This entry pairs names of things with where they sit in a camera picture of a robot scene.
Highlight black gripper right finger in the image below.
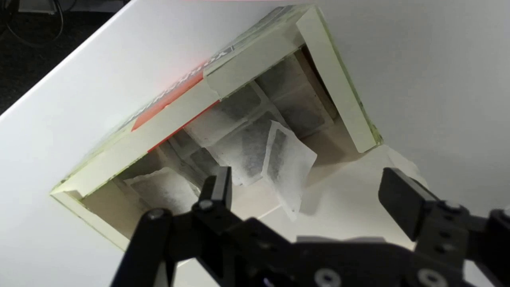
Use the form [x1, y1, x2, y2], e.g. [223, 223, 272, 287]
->
[377, 166, 510, 287]

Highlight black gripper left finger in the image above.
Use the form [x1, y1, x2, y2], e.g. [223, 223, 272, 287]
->
[110, 164, 299, 287]

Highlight white paper tea bag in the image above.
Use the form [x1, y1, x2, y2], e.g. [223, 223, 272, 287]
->
[124, 166, 202, 215]
[253, 53, 299, 99]
[218, 83, 266, 123]
[263, 120, 318, 220]
[207, 112, 277, 188]

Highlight green cardboard tea bag box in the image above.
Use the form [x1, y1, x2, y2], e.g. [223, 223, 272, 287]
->
[49, 5, 427, 252]

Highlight black base cable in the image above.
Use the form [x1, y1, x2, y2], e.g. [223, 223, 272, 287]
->
[0, 0, 67, 53]

